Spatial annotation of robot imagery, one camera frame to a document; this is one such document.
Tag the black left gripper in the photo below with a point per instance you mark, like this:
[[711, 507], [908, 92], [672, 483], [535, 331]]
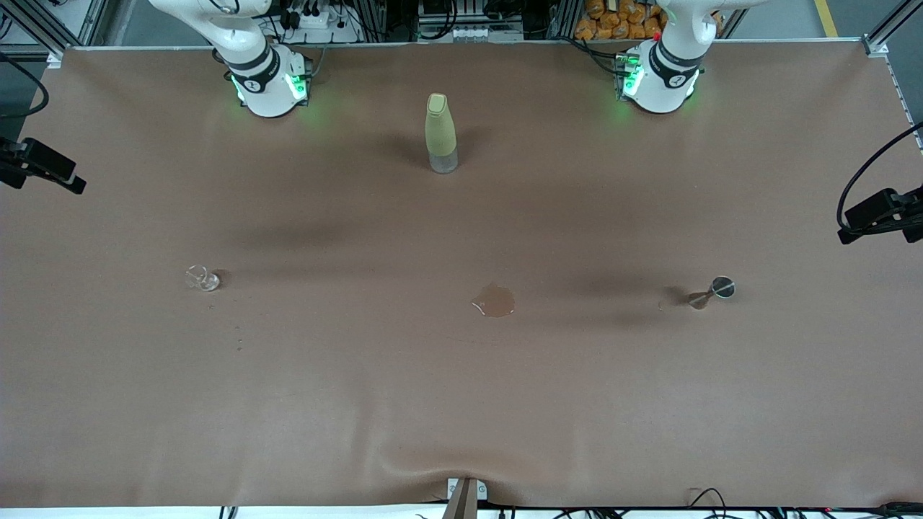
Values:
[[881, 210]]

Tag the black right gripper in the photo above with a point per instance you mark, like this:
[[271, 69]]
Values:
[[37, 161]]

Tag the metal double jigger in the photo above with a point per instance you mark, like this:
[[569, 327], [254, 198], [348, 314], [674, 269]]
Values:
[[723, 287]]

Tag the clear glass measuring beaker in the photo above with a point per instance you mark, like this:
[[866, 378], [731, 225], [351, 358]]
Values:
[[204, 281]]

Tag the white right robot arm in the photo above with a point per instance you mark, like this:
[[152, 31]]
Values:
[[267, 94]]

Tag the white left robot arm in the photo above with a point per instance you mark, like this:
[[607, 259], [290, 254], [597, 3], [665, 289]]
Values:
[[660, 90]]

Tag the white power strip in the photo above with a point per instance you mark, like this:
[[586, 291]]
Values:
[[339, 32]]

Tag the orange snack bag pile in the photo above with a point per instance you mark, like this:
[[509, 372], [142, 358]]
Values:
[[613, 21]]

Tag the brown liquid puddle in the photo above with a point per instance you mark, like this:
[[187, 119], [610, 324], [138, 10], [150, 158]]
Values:
[[495, 301]]

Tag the green bottle with clear base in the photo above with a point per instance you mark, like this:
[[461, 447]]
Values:
[[440, 130]]

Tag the brown table cover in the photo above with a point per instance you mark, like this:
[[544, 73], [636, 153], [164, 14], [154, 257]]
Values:
[[461, 396]]

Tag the aluminium frame post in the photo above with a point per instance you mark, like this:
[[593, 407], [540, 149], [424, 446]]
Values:
[[876, 45], [50, 50]]

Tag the metal table edge bracket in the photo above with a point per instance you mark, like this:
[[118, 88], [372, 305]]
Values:
[[465, 497]]

